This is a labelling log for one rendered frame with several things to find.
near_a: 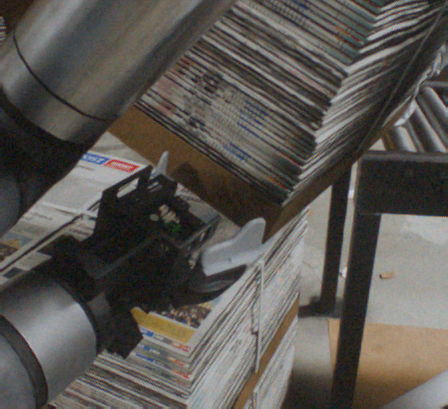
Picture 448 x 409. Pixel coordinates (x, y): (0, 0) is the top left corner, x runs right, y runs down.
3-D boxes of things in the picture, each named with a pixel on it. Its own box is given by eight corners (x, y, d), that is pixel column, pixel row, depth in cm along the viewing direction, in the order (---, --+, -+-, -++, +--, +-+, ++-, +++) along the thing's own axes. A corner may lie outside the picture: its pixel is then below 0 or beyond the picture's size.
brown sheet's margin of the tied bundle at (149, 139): (262, 246, 47) (282, 209, 45) (36, 82, 55) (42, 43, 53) (331, 186, 59) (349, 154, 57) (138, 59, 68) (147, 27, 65)
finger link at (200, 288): (255, 279, 45) (160, 303, 40) (249, 291, 46) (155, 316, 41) (228, 237, 47) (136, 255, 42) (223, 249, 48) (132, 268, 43)
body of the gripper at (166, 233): (230, 214, 40) (118, 304, 31) (198, 287, 45) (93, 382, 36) (153, 158, 42) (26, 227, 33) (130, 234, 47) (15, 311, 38)
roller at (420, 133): (428, 180, 110) (422, 158, 108) (392, 104, 151) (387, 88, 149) (454, 172, 108) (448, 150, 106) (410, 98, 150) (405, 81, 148)
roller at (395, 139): (389, 174, 110) (393, 152, 108) (364, 101, 151) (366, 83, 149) (415, 175, 110) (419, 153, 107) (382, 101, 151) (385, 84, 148)
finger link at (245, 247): (311, 221, 45) (219, 239, 40) (284, 267, 49) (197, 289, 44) (291, 196, 47) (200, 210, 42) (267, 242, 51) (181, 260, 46)
